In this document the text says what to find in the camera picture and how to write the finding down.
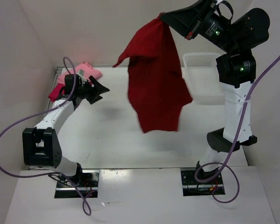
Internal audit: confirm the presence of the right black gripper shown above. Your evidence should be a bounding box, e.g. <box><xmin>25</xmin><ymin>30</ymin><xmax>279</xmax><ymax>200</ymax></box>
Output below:
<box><xmin>160</xmin><ymin>0</ymin><xmax>238</xmax><ymax>52</ymax></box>

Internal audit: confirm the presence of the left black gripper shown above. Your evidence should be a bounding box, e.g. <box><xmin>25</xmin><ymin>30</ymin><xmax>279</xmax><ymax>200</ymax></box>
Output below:
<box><xmin>76</xmin><ymin>76</ymin><xmax>110</xmax><ymax>105</ymax></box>

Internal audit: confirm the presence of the light pink t shirt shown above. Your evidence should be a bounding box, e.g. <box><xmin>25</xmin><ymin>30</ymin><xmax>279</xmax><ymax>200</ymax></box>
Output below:
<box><xmin>57</xmin><ymin>62</ymin><xmax>103</xmax><ymax>85</ymax></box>

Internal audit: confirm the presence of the magenta red t shirt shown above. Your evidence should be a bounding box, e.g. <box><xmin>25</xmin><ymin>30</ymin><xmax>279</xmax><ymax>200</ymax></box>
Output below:
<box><xmin>48</xmin><ymin>83</ymin><xmax>65</xmax><ymax>102</ymax></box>

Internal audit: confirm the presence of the dark red t shirt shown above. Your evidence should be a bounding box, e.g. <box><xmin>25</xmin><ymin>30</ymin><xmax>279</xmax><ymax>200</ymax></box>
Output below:
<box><xmin>113</xmin><ymin>16</ymin><xmax>193</xmax><ymax>133</ymax></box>

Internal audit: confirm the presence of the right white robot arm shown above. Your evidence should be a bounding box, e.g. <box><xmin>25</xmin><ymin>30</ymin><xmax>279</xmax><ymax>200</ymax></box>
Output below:
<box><xmin>160</xmin><ymin>0</ymin><xmax>270</xmax><ymax>183</ymax></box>

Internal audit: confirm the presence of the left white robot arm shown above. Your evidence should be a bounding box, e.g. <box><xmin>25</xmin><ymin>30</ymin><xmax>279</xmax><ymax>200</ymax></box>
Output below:
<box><xmin>22</xmin><ymin>74</ymin><xmax>109</xmax><ymax>187</ymax></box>

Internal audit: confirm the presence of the white plastic basket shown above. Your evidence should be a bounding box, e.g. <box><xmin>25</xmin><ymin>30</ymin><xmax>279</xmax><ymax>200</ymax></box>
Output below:
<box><xmin>182</xmin><ymin>52</ymin><xmax>224</xmax><ymax>105</ymax></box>

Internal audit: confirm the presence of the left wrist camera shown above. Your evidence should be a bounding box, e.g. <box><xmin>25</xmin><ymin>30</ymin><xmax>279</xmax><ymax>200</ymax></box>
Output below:
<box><xmin>77</xmin><ymin>70</ymin><xmax>87</xmax><ymax>82</ymax></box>

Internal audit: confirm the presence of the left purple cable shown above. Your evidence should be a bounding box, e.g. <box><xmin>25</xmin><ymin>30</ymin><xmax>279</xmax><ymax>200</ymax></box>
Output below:
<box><xmin>0</xmin><ymin>56</ymin><xmax>93</xmax><ymax>216</ymax></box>

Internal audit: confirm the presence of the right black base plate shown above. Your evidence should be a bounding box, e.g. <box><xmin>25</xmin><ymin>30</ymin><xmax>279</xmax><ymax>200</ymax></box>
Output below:
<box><xmin>180</xmin><ymin>168</ymin><xmax>225</xmax><ymax>196</ymax></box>

